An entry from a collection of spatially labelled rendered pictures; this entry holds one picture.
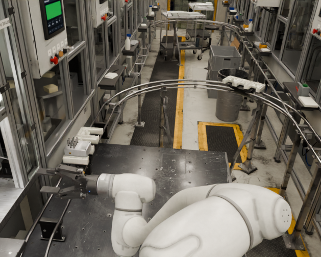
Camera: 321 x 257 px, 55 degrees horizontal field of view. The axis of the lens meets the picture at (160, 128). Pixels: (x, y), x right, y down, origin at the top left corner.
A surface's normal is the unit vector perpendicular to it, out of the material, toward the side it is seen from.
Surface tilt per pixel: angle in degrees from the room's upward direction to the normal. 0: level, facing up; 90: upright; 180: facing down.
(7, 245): 0
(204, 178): 0
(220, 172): 0
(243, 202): 10
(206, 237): 27
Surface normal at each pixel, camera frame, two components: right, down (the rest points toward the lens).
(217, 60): -0.05, 0.51
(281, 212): 0.72, -0.08
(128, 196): -0.04, -0.07
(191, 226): 0.00, -0.83
